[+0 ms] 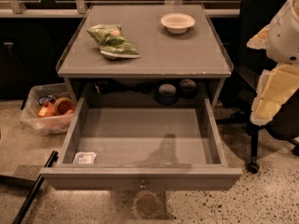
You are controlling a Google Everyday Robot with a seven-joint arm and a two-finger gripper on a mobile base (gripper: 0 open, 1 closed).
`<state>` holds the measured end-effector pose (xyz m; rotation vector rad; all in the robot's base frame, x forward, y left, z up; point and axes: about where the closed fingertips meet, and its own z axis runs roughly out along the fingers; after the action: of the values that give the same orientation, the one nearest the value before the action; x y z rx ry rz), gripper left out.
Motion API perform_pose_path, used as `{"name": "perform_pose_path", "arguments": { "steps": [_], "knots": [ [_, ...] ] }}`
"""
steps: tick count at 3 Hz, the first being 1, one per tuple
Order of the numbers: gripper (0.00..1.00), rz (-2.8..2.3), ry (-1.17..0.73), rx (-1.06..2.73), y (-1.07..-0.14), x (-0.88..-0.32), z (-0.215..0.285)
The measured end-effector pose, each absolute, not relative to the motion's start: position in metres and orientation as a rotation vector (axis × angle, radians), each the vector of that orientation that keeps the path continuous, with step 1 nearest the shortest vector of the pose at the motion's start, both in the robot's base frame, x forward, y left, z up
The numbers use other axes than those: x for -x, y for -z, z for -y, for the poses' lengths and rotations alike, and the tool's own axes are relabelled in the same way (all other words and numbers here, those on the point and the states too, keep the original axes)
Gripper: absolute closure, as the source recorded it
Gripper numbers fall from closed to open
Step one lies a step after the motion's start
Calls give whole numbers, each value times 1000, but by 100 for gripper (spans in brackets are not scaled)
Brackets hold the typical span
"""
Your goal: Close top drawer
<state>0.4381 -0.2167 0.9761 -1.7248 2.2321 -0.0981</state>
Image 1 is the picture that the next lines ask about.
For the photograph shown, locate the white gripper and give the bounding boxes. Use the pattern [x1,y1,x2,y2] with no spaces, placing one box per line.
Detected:
[247,0,299,126]

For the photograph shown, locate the grey top drawer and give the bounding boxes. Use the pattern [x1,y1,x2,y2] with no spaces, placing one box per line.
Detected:
[41,98,242,190]

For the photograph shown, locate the grey drawer cabinet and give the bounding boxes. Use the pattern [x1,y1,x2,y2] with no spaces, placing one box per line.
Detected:
[55,4,235,110]

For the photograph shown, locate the black office chair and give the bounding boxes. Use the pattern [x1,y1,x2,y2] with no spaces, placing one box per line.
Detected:
[220,0,299,174]

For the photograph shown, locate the dark round container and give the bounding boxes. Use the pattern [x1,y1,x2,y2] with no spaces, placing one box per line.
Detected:
[179,79,198,99]

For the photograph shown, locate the white bowl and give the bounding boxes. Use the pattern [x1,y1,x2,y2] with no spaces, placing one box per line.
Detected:
[161,13,195,35]

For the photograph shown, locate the dark blue bowl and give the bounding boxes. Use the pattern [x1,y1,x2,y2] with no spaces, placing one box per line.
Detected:
[155,83,178,105]

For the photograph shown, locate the green chip bag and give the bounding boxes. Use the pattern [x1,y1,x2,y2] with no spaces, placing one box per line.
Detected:
[87,24,140,60]

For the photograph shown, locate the round floor disc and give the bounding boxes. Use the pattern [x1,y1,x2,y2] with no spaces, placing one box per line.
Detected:
[133,191,162,219]

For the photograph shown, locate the orange cup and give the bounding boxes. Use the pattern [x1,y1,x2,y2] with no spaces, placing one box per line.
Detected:
[54,97,74,115]

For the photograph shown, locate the clear plastic bin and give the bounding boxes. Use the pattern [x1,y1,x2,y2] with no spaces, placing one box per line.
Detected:
[21,83,75,135]

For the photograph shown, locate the orange block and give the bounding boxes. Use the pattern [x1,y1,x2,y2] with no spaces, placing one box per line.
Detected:
[37,101,55,118]

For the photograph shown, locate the metal railing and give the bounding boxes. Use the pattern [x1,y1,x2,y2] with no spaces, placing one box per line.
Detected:
[0,0,241,19]

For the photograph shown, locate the black metal stand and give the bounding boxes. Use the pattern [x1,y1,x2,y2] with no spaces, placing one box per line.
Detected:
[0,150,60,224]

